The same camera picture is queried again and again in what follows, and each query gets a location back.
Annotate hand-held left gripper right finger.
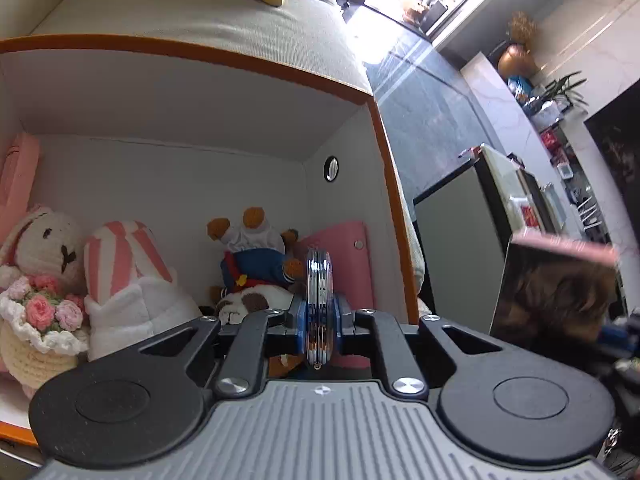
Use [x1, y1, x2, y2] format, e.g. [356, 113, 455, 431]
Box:
[330, 294, 503, 395]

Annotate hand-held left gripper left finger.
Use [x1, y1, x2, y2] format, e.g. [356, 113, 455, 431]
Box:
[139, 294, 307, 395]

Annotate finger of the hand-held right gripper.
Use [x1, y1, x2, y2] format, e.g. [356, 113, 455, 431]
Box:
[597, 321, 640, 346]

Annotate round chrome disc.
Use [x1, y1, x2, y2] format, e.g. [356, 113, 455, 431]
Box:
[304, 247, 333, 371]

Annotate brown and white dog plush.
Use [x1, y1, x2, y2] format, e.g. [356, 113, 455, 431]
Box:
[209, 285, 303, 378]

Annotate pink wallet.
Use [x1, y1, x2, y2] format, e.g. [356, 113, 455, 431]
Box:
[295, 220, 376, 368]

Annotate duck plush toy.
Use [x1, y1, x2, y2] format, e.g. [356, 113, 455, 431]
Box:
[206, 206, 306, 293]

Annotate photo cover book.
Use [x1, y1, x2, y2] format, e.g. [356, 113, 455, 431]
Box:
[489, 232, 621, 356]

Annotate pink striped plush toy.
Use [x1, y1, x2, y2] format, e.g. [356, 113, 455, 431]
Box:
[82, 220, 203, 362]

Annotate orange cardboard box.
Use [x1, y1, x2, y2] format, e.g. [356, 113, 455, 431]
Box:
[0, 35, 421, 448]

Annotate crocheted white bunny doll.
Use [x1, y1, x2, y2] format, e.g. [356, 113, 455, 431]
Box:
[0, 204, 92, 401]

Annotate pink selfie stick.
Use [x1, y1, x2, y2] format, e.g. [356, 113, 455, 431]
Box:
[0, 132, 42, 246]

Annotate dark book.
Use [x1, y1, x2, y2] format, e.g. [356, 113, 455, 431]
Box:
[515, 167, 560, 234]

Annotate black television screen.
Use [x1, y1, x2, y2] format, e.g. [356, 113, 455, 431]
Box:
[582, 91, 640, 241]

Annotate green potted plant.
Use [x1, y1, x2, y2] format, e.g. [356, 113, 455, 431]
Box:
[542, 71, 588, 111]

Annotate white marble cabinet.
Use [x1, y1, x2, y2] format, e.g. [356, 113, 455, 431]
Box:
[460, 52, 640, 261]

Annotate copper vase with dried flowers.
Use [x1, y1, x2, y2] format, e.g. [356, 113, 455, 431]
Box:
[497, 10, 541, 80]

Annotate beige sofa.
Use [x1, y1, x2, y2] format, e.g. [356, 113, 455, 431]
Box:
[0, 0, 426, 311]

